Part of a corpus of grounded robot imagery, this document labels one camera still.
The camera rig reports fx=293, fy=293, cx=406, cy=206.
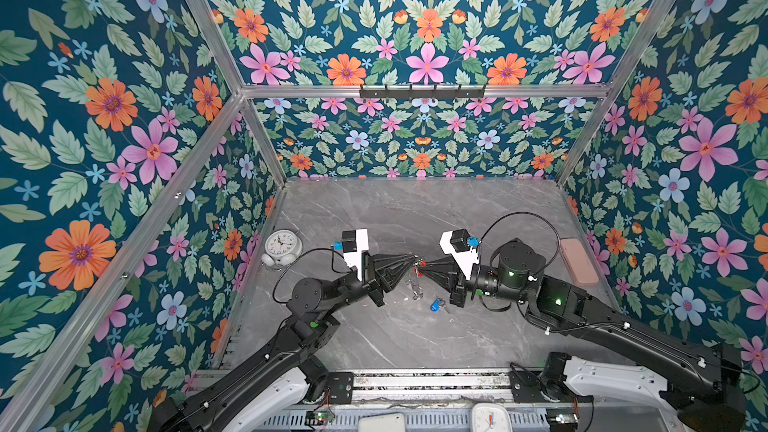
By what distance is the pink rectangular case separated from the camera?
0.93 meters

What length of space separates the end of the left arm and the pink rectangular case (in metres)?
0.65

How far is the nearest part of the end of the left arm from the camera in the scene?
1.72ft
